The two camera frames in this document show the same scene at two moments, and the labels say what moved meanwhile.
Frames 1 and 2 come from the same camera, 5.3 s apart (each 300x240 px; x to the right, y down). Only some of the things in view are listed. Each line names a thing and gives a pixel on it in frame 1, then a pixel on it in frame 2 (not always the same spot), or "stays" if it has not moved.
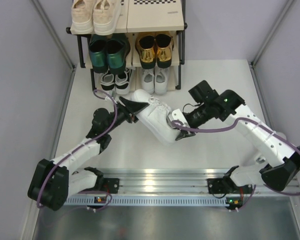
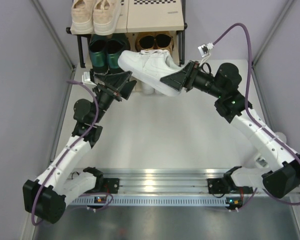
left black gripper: [130, 108] to [116, 86]
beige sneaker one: [105, 13] stays
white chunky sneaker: [256, 155] stays
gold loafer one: [164, 44] stays
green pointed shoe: [97, 49] stays
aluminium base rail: [176, 182] stays
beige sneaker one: [82, 17] stays
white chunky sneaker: [154, 118] to [149, 67]
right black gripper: [185, 133] to [185, 78]
